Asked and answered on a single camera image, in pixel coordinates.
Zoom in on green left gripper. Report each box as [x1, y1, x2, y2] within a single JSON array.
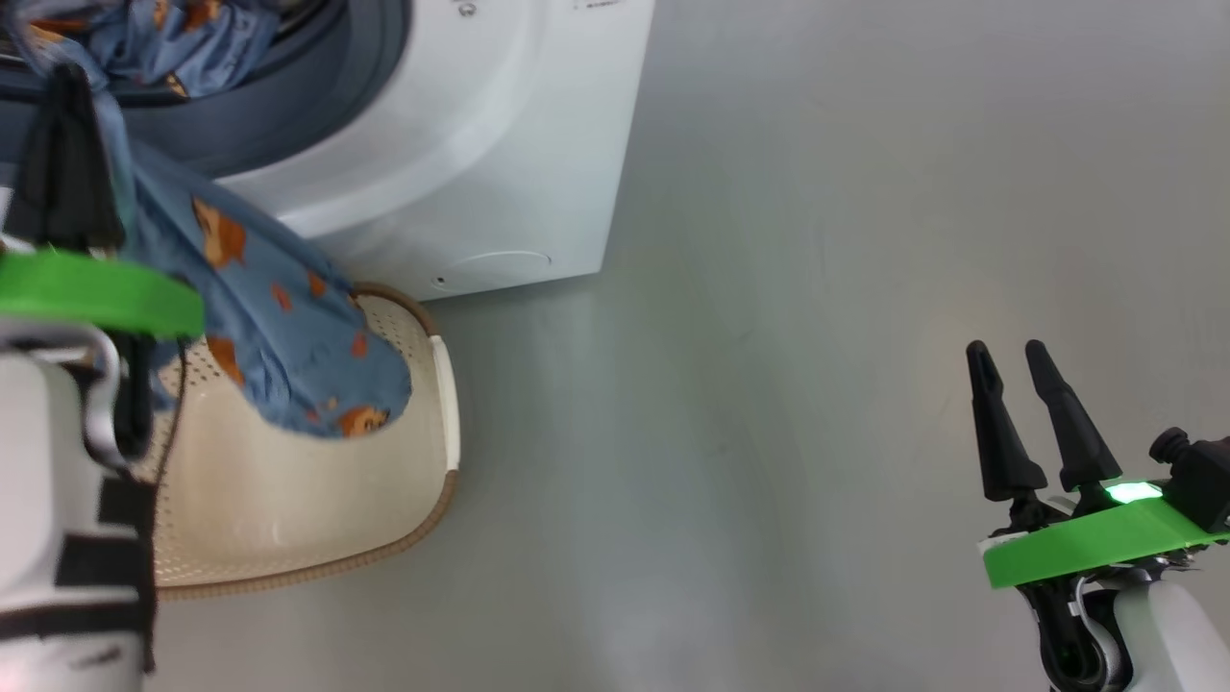
[[0, 62, 207, 339]]

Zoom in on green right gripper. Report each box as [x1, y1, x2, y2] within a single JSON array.
[[966, 339, 1230, 590]]

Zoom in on blue garment with white lining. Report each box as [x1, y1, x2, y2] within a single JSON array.
[[19, 0, 282, 99]]

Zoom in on blue bear print garment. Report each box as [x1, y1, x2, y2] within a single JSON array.
[[14, 29, 414, 440]]

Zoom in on white front-load washing machine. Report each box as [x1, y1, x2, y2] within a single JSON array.
[[0, 0, 657, 301]]

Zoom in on cream perforated laundry basket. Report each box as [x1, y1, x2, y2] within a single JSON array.
[[125, 282, 462, 602]]

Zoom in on round drain filter cover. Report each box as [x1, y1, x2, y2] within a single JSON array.
[[432, 250, 554, 289]]

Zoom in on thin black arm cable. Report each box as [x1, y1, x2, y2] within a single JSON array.
[[142, 336, 189, 674]]

